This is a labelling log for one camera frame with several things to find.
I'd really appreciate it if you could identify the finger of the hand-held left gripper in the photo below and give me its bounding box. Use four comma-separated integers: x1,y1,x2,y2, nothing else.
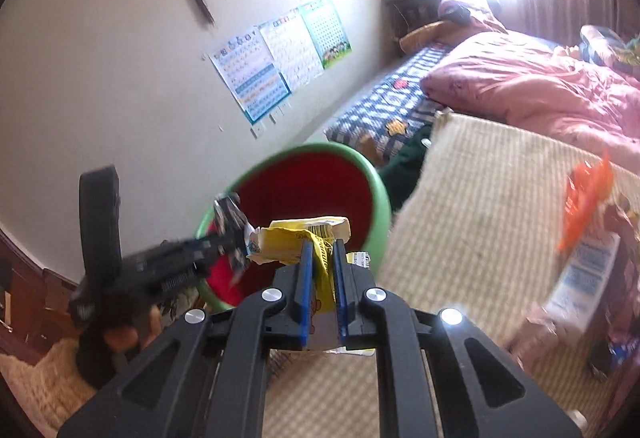
192,228,243,269

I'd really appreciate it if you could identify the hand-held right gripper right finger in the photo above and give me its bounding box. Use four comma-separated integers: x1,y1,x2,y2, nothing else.
332,238,583,438

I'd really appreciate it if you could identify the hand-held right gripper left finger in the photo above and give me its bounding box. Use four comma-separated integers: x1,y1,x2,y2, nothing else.
57,238,321,438

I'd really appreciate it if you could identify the dark foil wrapper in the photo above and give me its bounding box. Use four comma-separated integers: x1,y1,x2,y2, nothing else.
212,192,251,289

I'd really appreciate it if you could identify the yellow snack wrapper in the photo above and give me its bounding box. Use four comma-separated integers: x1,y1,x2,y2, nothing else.
247,215,376,354

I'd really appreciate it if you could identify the green and red basin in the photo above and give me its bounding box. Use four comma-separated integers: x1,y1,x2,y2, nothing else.
195,143,391,313

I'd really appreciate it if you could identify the person's left hand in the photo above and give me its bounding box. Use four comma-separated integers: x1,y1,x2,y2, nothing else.
106,304,165,352

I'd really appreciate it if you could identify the dark wooden furniture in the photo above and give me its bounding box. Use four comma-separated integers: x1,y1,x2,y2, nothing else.
0,228,86,359

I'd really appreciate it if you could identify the tan plush toy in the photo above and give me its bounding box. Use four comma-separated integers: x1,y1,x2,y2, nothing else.
0,338,103,438

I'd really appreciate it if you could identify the dark green cloth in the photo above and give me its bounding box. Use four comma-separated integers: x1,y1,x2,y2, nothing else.
382,125,432,213

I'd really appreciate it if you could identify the beige striped mat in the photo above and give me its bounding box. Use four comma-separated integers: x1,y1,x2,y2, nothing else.
262,113,640,438

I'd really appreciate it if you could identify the blue checkered bed sheet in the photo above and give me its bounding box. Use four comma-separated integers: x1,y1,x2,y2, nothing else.
325,42,451,163

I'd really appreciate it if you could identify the white and blue wrapper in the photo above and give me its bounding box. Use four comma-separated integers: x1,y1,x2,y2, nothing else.
542,233,621,339

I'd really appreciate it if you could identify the orange snack wrapper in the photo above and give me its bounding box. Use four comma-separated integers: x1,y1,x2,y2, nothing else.
557,150,615,251

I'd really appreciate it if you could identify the yellow cushion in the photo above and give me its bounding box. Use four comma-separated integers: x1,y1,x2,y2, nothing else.
400,20,451,53

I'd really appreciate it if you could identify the pink quilt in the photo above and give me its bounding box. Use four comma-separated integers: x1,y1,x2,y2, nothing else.
422,30,640,173

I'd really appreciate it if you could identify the dark wooden nightstand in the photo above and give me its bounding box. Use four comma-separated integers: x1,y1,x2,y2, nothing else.
382,0,446,43

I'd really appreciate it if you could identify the pink pillow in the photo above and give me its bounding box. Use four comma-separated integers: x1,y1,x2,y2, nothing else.
437,0,506,33

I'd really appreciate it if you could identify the pile of colourful bedding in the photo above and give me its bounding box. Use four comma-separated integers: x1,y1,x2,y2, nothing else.
580,25,640,73

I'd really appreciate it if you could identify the blue bordered wall poster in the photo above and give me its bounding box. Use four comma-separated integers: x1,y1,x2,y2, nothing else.
207,25,292,126

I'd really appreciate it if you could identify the white and orange wall poster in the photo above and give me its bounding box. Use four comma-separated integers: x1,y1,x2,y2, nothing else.
257,10,326,83

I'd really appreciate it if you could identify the green bordered wall poster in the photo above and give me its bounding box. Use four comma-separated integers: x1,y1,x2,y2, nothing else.
299,0,352,69

